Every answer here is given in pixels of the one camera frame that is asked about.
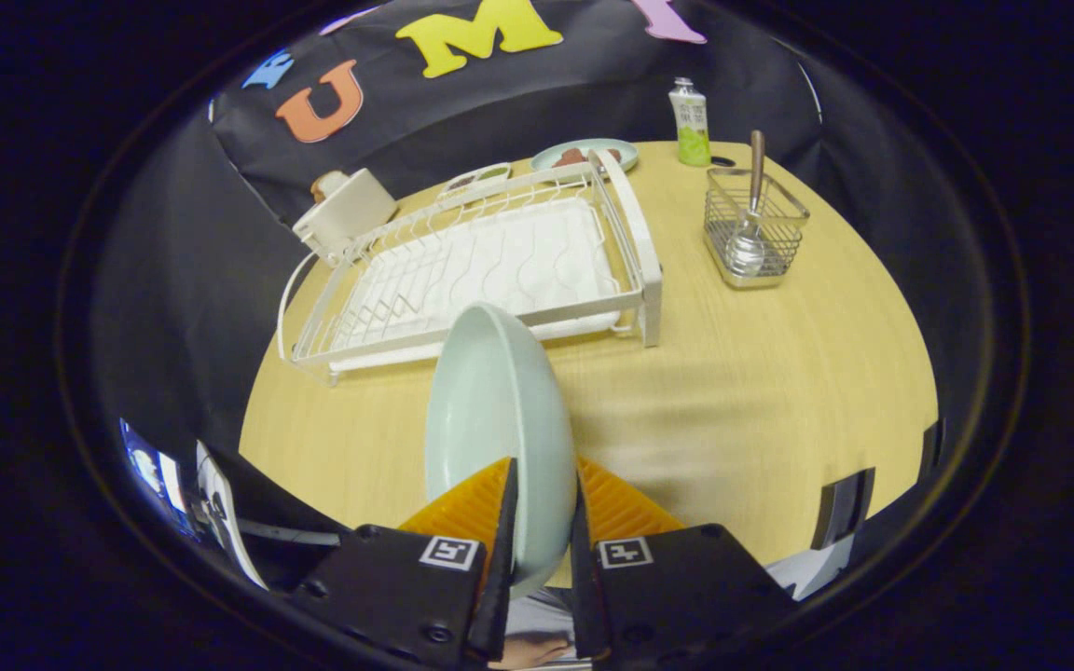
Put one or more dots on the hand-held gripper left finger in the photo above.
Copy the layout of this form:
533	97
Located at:
406	596

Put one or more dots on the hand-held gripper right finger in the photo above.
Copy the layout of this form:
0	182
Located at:
667	596

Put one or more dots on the pale green plate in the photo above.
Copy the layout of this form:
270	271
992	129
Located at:
500	410

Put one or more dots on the white dish rack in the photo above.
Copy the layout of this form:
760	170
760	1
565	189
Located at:
500	261

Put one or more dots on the small white sauce dish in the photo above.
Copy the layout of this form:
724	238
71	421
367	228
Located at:
476	180

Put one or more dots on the small green food plate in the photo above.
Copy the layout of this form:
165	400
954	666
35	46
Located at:
621	154

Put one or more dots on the black table clamp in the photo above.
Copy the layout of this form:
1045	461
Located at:
837	522
930	452

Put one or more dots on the bright screen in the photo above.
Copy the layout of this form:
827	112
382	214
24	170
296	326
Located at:
155	475

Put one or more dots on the white toaster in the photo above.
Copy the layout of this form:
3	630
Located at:
351	214

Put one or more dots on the toast slice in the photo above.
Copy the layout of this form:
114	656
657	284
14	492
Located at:
327	184

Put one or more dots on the brown food pieces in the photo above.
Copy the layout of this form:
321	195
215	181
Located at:
576	157

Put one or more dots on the green and white bottle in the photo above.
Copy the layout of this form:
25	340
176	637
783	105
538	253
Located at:
691	126

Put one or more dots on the black backdrop cloth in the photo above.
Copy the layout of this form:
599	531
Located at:
500	112

